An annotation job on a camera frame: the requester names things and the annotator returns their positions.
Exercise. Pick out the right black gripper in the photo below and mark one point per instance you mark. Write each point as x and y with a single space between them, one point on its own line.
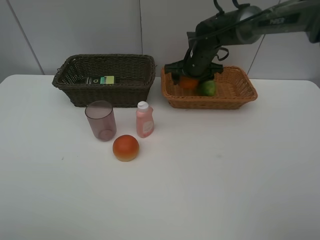
177 70

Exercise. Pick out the orange tangerine fruit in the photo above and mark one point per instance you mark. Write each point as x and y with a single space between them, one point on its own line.
188 83

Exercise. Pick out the green lime fruit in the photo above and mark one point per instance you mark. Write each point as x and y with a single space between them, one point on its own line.
207 88

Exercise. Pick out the pink dish soap bottle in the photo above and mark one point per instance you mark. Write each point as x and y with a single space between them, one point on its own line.
144 119

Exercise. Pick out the dark green pump bottle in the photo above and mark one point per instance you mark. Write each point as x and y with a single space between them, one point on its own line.
100 80

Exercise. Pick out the red orange round bun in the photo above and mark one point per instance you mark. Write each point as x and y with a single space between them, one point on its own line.
126 148

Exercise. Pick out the translucent purple plastic cup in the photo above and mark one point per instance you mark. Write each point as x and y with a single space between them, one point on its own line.
100 115

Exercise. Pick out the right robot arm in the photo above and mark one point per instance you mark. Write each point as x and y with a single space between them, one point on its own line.
243 26

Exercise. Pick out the light orange wicker basket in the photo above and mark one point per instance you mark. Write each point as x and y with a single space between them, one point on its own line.
233 89

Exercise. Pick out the dark brown wicker basket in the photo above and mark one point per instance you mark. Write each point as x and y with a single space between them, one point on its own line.
134 75

